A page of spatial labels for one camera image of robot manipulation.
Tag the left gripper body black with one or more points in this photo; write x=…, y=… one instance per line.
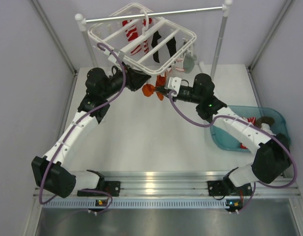
x=115, y=82

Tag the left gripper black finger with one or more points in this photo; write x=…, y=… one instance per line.
x=135, y=84
x=136, y=76

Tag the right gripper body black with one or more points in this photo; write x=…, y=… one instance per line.
x=187, y=95

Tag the orange sock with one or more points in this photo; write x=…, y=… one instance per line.
x=160, y=84
x=242, y=146
x=148, y=90

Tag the white plastic sock hanger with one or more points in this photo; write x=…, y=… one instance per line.
x=150, y=44

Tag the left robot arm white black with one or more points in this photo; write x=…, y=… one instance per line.
x=51, y=170

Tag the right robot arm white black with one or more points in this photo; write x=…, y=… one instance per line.
x=271, y=152

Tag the white sock red trim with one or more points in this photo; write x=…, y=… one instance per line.
x=178, y=65

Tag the grey sock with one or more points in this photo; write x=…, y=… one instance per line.
x=189, y=59

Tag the red white striped sock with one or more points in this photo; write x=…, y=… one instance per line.
x=132, y=32
x=144, y=46

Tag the blue plastic basin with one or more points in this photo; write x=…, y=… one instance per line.
x=227, y=142

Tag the red white patterned sock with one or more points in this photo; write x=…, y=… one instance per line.
x=251, y=120

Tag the silver metal clothes rack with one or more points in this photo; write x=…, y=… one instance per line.
x=151, y=14

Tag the brown sock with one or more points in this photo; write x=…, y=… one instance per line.
x=267, y=120

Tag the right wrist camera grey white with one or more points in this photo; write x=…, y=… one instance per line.
x=174, y=83

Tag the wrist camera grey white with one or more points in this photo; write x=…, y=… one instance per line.
x=174, y=83
x=116, y=57

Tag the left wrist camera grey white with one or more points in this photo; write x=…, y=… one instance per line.
x=116, y=57

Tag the aluminium mounting rail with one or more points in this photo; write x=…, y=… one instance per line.
x=183, y=185

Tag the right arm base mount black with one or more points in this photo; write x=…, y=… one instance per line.
x=219, y=189

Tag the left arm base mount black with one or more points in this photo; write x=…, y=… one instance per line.
x=112, y=187

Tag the slotted grey cable duct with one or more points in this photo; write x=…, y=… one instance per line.
x=144, y=203

